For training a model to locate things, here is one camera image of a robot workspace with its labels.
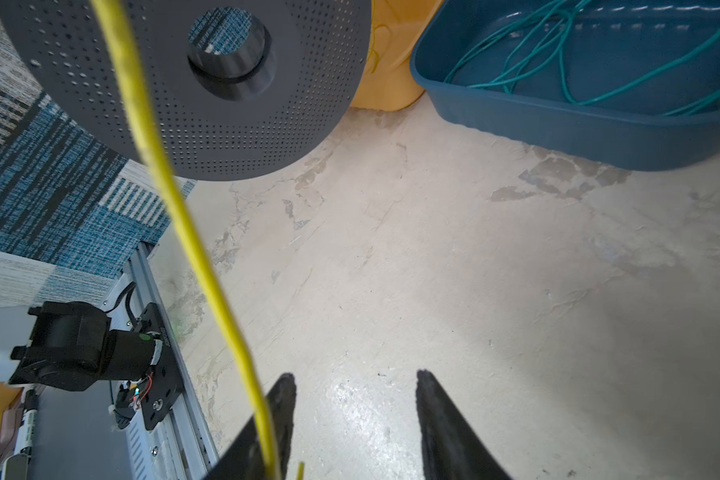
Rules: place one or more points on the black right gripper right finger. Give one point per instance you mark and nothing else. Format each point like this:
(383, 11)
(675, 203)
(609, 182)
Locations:
(450, 447)

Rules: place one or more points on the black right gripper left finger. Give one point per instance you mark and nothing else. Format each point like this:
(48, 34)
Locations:
(243, 458)

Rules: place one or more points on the dark grey perforated spool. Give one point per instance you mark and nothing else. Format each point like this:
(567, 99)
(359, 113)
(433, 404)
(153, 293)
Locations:
(240, 89)

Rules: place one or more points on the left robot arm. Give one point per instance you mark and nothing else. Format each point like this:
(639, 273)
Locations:
(70, 346)

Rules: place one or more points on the yellow plastic bin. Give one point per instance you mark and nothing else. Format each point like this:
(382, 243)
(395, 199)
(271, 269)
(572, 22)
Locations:
(396, 25)

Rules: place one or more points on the teal plastic bin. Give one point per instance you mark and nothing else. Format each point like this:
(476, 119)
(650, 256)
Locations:
(634, 84)

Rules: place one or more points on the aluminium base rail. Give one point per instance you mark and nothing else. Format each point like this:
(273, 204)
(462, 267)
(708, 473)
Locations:
(165, 432)

